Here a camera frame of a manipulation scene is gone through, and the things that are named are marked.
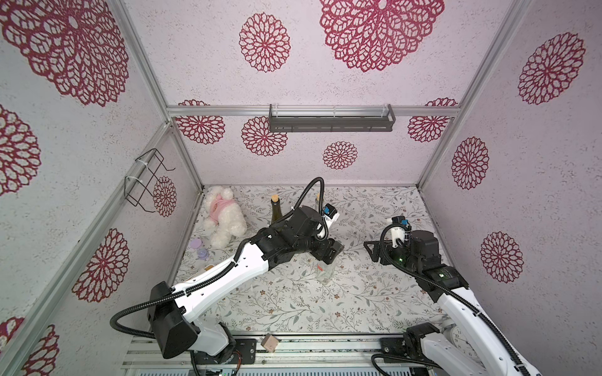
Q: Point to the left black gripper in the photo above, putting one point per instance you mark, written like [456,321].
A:
[333,253]

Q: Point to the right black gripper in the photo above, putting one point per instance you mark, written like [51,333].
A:
[376,245]

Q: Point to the clear bottle with red label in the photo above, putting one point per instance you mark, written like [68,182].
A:
[325,270]

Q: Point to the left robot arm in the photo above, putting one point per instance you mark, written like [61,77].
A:
[175,320]

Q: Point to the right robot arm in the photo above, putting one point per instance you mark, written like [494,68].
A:
[471,344]

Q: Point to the dark green wine bottle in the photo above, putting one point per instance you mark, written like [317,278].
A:
[276,209]

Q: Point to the white plush toy pink shirt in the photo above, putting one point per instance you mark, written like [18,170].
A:
[224,218]

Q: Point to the small purple capped jar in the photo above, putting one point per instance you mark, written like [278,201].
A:
[199,248]

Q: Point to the white analog clock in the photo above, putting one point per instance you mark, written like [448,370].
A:
[460,341]

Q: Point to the small wooden block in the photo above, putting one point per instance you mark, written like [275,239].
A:
[270,343]

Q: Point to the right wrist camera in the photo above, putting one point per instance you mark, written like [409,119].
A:
[400,235]

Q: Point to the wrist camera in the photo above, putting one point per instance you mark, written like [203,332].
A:
[400,235]
[330,214]

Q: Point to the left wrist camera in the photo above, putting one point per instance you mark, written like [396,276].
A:
[330,214]

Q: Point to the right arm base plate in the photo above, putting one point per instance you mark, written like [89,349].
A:
[403,347]

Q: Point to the black wall shelf rack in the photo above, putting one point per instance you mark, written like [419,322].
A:
[332,123]

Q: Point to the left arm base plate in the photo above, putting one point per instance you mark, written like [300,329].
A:
[243,352]

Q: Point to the black wire wall basket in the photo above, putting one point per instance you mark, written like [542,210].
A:
[151,189]

